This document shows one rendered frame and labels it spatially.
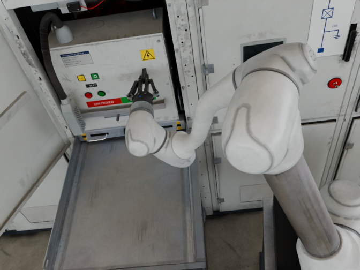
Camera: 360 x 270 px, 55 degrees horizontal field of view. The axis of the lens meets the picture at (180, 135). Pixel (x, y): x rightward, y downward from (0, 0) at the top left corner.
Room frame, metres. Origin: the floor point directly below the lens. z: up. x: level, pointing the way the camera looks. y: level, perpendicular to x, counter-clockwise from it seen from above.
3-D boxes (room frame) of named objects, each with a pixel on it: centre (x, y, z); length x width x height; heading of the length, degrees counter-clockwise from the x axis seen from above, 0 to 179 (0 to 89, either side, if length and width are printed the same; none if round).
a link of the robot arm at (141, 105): (0.96, 0.12, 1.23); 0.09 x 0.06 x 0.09; 84
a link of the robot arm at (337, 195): (0.54, -0.47, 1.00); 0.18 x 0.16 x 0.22; 150
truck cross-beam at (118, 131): (1.25, 0.23, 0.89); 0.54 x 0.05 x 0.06; 83
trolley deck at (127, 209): (0.90, 0.27, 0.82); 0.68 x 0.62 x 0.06; 173
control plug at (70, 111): (1.19, 0.45, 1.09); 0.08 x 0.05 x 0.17; 173
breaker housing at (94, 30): (1.49, 0.20, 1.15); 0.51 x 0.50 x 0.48; 173
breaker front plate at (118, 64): (1.24, 0.23, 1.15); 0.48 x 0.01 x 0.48; 83
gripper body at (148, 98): (1.03, 0.12, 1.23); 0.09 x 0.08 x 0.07; 174
